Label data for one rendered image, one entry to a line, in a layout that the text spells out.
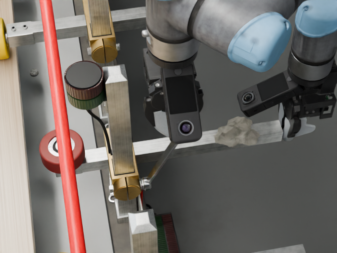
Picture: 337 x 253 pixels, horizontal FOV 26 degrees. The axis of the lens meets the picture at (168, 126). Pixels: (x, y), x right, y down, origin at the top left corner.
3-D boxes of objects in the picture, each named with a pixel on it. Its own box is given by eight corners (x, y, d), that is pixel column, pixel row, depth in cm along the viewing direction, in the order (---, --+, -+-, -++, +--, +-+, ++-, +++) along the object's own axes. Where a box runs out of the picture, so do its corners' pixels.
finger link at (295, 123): (297, 142, 137) (304, 114, 130) (289, 144, 137) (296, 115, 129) (290, 123, 139) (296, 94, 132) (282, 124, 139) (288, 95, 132)
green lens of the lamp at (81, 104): (103, 77, 117) (102, 68, 115) (108, 106, 113) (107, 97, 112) (65, 83, 116) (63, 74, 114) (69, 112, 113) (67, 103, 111)
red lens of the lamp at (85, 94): (101, 67, 115) (100, 57, 113) (107, 96, 111) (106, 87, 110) (63, 73, 114) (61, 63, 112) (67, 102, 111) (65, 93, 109)
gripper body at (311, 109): (331, 121, 134) (344, 78, 125) (286, 128, 133) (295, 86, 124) (318, 89, 139) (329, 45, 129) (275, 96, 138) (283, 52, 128)
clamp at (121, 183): (130, 139, 142) (129, 124, 138) (141, 198, 134) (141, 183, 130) (101, 144, 142) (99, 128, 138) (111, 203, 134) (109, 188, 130)
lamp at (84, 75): (110, 139, 130) (101, 58, 113) (114, 164, 127) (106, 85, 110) (77, 144, 130) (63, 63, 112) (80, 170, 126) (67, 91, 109)
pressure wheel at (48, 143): (86, 158, 143) (80, 122, 133) (91, 192, 138) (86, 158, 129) (45, 164, 142) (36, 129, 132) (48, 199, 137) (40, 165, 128)
